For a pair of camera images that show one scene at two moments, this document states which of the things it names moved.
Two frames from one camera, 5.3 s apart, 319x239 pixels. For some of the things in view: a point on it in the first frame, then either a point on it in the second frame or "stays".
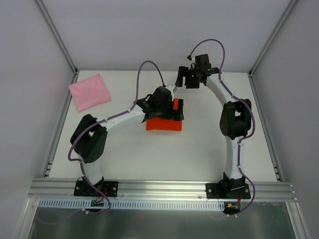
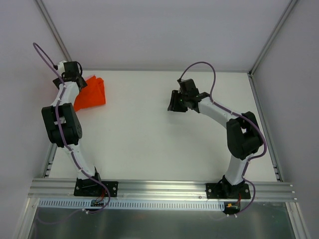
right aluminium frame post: [291, 6] stays
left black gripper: [176, 114] -> [81, 82]
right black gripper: [181, 76] -> [177, 101]
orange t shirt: [162, 123] -> [93, 94]
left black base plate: [109, 188] stays
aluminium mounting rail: [63, 189] stays
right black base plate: [228, 190] stays
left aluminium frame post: [57, 36] stays
